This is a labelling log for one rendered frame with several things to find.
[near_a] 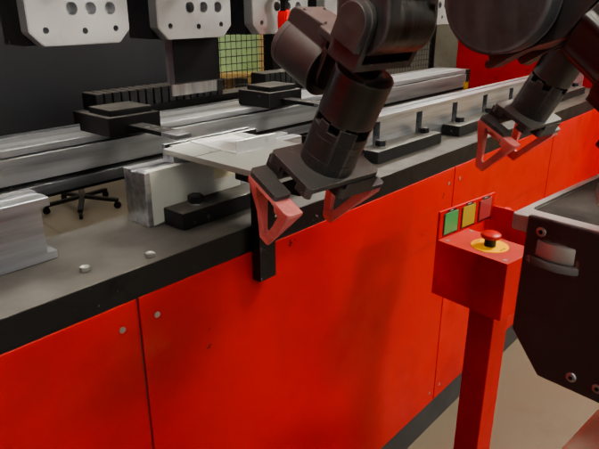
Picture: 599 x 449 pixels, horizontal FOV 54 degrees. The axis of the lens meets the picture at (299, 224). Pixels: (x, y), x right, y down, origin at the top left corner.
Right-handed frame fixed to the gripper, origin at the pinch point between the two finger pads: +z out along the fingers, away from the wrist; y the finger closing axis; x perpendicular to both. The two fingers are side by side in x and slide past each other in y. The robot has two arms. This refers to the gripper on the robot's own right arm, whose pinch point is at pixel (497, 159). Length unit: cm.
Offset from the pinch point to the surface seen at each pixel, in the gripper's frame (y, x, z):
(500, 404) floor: -71, 21, 101
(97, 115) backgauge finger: 36, -60, 27
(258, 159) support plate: 28.7, -22.4, 10.9
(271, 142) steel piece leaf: 21.7, -27.1, 12.4
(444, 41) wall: -378, -232, 129
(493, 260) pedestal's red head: -9.9, 6.6, 21.2
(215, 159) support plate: 33.6, -26.4, 13.0
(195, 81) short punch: 28, -43, 10
